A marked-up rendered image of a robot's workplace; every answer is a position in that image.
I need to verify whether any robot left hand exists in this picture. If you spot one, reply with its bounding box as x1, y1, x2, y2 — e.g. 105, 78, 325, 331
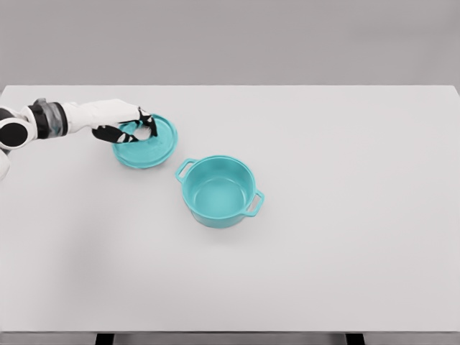
91, 98, 160, 144

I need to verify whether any teal pot lid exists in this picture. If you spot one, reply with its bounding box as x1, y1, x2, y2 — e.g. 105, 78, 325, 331
111, 113, 178, 169

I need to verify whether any teal pot with handles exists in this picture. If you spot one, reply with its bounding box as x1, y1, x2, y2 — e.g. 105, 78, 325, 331
174, 155, 265, 229

